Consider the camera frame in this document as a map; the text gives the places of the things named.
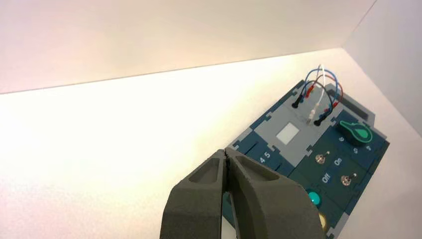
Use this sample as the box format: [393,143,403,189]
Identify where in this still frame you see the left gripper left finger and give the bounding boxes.
[159,149,229,239]

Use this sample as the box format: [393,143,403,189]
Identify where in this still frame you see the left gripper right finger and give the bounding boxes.
[224,147,326,239]

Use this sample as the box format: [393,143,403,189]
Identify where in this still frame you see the black jumper wire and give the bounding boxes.
[292,79,334,127]

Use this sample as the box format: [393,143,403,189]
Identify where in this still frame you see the teal push button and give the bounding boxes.
[307,189,322,208]

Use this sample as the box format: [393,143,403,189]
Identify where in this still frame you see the yellow push button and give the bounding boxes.
[318,213,329,233]

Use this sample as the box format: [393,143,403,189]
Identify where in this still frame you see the blue grey control panel board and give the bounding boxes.
[221,80,390,239]

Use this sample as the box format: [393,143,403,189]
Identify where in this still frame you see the white square display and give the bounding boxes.
[276,122,300,145]

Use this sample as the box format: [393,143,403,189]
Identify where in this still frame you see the green black rotary knob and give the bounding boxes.
[336,120,373,146]

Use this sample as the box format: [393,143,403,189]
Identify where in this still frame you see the metal toggle switch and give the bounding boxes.
[315,151,330,165]
[340,173,357,187]

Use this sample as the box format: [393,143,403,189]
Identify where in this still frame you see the white jumper wire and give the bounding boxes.
[307,63,327,126]

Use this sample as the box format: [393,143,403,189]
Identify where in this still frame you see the red jumper wire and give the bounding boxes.
[305,74,344,110]

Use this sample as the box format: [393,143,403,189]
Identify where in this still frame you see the blue jumper wire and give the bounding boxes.
[298,68,340,115]

